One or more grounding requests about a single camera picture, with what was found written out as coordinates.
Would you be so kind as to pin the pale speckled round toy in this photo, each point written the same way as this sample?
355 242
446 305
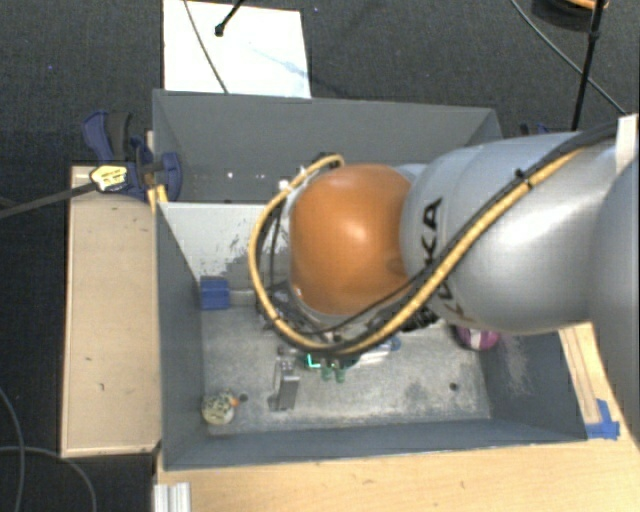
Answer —
218 409

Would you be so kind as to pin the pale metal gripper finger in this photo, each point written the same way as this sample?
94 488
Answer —
290 392
275 380

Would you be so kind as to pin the pale wood flat board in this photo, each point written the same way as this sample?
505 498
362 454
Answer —
112 320

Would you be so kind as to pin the pink and white round thing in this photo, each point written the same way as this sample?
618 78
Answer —
477 340

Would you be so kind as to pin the blue rectangular block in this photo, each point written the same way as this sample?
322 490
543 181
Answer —
214 294

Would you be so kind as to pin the grey metal bin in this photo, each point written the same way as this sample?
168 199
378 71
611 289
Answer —
380 395

